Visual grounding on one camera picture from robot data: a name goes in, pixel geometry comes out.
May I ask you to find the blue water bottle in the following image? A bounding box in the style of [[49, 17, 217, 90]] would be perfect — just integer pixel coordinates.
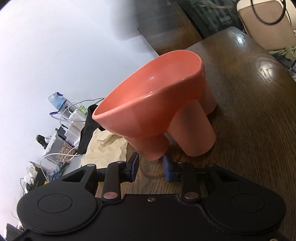
[[48, 92, 71, 114]]

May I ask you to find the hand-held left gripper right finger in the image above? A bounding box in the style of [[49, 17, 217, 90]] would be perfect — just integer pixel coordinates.
[[162, 156, 234, 203]]

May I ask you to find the beige padded chair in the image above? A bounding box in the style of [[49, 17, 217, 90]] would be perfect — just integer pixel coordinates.
[[237, 0, 296, 52]]

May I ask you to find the white cable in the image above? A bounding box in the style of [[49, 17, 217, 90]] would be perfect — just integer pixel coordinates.
[[40, 152, 80, 172]]

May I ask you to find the dark wooden cabinet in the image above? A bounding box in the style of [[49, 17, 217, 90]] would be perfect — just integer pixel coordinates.
[[136, 0, 242, 56]]

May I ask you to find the black cloth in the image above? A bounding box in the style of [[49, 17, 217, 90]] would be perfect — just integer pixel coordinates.
[[80, 104, 105, 155]]

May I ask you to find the black power adapter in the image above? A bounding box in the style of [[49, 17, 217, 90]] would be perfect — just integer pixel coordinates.
[[57, 126, 68, 140]]

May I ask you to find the small black figurine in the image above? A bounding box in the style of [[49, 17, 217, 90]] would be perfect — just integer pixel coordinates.
[[36, 135, 48, 149]]

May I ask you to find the white charger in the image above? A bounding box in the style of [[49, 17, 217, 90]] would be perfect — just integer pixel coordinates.
[[68, 109, 87, 124], [62, 123, 84, 145]]

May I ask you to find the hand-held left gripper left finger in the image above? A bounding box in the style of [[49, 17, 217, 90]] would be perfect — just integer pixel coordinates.
[[60, 152, 139, 203]]

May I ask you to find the beige cloth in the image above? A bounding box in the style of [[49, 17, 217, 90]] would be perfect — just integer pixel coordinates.
[[81, 129, 128, 169]]

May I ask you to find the black cable loop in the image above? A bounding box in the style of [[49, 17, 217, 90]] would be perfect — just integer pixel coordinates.
[[252, 0, 287, 25]]

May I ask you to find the green cloth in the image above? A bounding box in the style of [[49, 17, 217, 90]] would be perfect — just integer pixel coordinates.
[[270, 45, 296, 61]]

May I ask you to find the black and yellow box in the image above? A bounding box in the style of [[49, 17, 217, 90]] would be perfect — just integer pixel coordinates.
[[23, 162, 49, 193]]

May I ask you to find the blue cable bundle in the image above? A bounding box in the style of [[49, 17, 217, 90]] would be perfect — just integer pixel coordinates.
[[46, 162, 70, 182]]

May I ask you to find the orange footed bowl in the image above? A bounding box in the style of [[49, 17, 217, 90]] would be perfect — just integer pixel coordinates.
[[92, 49, 217, 161]]

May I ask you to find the clear container of pellets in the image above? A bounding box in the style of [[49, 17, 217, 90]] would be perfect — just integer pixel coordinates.
[[43, 132, 79, 163]]

